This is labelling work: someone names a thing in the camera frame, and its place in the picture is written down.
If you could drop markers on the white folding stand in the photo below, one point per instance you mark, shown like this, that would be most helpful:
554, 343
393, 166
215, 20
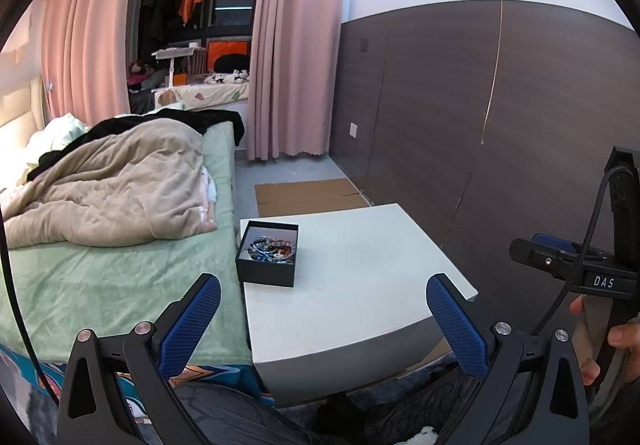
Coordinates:
172, 54

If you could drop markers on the beige blanket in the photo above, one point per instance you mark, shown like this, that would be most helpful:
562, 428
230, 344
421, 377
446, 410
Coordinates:
125, 185

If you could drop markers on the black jewelry box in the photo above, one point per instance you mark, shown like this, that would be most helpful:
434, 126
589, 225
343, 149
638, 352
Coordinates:
265, 275

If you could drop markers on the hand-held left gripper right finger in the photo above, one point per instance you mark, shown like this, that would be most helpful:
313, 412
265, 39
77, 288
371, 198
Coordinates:
457, 325

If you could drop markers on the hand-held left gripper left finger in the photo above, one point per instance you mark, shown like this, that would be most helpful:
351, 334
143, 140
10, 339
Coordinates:
192, 325

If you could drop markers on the white side table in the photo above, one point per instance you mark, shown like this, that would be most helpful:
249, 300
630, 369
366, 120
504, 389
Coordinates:
360, 265

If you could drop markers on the beige headboard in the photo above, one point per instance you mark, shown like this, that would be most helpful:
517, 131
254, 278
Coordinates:
20, 125

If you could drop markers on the pale green pillow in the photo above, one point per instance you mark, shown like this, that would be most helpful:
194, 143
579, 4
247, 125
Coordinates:
60, 132

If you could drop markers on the black round cushion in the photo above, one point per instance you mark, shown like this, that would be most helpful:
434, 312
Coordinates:
232, 62

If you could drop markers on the black cloth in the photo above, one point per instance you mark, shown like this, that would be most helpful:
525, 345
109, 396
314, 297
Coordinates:
200, 117

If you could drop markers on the pink curtain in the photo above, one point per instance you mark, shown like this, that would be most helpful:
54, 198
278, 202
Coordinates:
295, 50
90, 50

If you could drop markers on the floral window seat cushion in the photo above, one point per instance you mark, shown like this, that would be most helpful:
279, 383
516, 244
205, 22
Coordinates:
215, 95

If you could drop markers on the bed with green sheet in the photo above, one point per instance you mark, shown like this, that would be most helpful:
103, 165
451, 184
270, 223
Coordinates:
100, 285

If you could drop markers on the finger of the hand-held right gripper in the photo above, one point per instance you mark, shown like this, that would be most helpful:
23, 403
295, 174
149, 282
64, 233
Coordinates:
540, 257

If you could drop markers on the dark cloth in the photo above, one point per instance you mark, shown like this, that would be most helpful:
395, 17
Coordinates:
240, 415

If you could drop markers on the white wall socket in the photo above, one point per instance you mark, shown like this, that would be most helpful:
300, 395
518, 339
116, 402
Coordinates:
353, 130

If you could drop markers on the flat cardboard sheet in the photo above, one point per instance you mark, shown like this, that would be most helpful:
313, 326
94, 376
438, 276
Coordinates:
305, 197

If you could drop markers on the black and white plush toy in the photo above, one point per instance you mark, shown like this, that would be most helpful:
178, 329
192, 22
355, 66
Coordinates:
230, 76

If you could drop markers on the person's right hand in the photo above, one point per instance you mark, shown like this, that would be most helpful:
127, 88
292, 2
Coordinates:
585, 340

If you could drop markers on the black hanging garment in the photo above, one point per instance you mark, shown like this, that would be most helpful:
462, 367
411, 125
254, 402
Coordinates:
159, 0

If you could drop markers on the pink floral cloth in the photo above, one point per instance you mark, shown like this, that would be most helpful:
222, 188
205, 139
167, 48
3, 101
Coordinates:
207, 210

